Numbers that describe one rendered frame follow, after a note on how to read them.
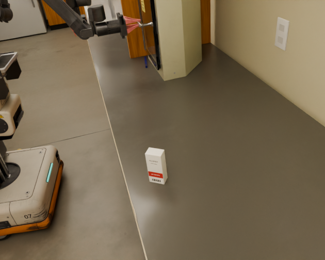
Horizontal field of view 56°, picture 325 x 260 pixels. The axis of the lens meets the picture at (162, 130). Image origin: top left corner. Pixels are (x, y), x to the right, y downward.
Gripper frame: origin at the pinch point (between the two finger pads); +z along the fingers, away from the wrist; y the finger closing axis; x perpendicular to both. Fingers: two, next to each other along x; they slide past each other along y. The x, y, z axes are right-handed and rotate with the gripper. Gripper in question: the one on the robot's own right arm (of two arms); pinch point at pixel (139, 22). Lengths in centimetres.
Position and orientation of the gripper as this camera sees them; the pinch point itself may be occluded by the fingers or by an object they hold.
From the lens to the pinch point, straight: 147.4
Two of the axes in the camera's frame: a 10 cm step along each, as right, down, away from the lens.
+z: 9.6, -2.3, 1.6
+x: -2.7, -5.3, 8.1
